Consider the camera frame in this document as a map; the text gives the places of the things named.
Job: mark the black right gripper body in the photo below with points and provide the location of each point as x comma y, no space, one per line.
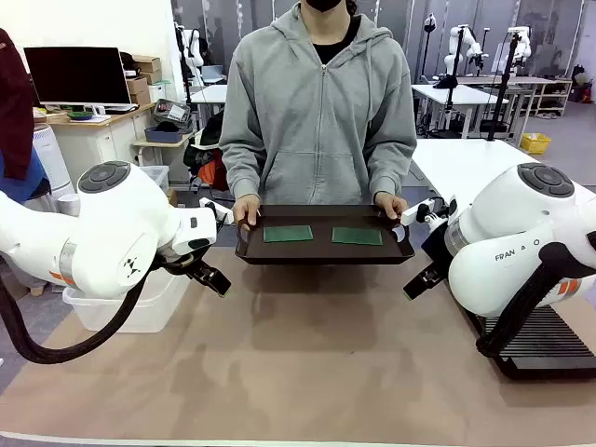
440,251

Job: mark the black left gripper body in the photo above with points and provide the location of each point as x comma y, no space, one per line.
184,264

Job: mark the green PCB board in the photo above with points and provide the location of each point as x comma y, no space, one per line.
356,236
288,234

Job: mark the dark brown serving tray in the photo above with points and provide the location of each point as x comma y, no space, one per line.
321,253

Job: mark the person's left forearm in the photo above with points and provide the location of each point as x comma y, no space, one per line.
391,172

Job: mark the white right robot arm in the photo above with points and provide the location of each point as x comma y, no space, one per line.
503,242

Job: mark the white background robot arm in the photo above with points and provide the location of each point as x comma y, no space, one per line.
193,46
522,46
458,49

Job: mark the person's right forearm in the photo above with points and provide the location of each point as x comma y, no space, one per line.
239,177

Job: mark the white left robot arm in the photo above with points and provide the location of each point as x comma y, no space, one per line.
116,223

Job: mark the person's left hand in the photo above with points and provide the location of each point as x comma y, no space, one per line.
393,204

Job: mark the person's right hand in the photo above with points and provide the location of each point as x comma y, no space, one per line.
244,207

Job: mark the large brown cardboard box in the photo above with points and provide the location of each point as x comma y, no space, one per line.
173,198

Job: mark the clear plastic box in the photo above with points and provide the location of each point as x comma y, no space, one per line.
139,316

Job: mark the large white table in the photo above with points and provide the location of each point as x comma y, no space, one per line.
456,163

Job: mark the clear lidded storage box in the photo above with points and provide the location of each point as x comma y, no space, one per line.
156,177

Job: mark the chair piled with clothes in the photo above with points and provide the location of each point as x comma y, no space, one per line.
205,158

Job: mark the small wooden side table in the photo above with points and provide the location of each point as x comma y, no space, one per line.
158,145

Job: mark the white cylinder device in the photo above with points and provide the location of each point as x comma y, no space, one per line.
69,205

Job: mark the dark blue bin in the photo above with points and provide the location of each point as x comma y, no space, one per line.
163,135

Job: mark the black slotted PCB rack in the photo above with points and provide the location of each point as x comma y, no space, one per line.
549,344

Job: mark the yellow plastic bin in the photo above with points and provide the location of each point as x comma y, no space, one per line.
535,143

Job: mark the white cabinet with wooden top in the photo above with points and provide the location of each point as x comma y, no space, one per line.
98,144

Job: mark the black tray of parts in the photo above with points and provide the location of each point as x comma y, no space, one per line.
172,112

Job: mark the black tripod stand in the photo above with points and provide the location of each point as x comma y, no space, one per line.
451,93
503,93

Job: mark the white air purifier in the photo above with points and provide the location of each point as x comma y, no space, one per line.
51,158

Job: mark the small brown cardboard box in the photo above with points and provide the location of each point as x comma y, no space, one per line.
140,98
136,85
146,63

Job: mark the white storage container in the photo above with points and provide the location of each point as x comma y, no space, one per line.
157,91

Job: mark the green bowl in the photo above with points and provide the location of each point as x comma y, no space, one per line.
79,115

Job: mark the person in grey hoodie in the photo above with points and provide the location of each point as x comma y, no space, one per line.
316,116

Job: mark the wooden shelf table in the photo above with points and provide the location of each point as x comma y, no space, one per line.
545,86

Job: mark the black computer monitor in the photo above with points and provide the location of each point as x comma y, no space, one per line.
77,74

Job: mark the black light stand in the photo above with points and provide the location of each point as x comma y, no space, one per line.
429,28

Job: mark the person in dark red jacket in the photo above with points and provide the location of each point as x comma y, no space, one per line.
14,102

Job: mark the black face mask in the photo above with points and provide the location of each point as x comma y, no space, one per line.
326,4

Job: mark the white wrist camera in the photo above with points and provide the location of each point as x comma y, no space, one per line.
419,214
223,216

